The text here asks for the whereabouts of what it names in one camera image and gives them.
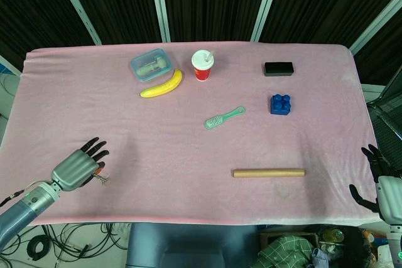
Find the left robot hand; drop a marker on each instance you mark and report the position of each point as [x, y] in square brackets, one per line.
[73, 170]

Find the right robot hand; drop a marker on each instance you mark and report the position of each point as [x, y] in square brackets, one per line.
[389, 199]

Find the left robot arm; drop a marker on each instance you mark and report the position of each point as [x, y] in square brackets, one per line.
[22, 214]

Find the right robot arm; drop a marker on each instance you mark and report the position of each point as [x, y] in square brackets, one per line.
[394, 241]

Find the yellow plastic bottle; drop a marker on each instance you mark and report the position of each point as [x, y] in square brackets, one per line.
[333, 235]

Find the black mesh chair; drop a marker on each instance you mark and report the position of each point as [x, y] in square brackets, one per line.
[386, 130]

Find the grey blue cloth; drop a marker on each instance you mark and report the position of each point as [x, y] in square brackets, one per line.
[319, 258]

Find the green plaid cloth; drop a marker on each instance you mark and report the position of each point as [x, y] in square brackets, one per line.
[282, 249]

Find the yellow banana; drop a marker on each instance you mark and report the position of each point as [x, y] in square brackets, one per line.
[163, 89]

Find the wooden rolling pin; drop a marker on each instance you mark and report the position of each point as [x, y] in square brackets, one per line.
[267, 173]

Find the beige toy inside container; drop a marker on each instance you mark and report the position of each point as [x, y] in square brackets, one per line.
[150, 67]

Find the pink tablecloth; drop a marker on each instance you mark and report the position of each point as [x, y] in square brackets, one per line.
[204, 155]

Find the blue building block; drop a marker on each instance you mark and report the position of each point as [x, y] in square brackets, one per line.
[279, 106]

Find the clear container blue lid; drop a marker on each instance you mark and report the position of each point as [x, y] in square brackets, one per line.
[157, 53]

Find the green brush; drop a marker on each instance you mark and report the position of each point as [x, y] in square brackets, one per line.
[213, 122]

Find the red paper cup white lid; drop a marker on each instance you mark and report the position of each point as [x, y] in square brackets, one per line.
[202, 71]

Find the black rectangular box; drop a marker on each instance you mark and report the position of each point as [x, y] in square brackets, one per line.
[279, 68]

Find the translucent drinking straw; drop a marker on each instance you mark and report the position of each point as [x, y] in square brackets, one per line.
[209, 57]

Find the white partition frame post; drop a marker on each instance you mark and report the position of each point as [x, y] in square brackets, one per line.
[375, 23]
[77, 7]
[267, 4]
[159, 4]

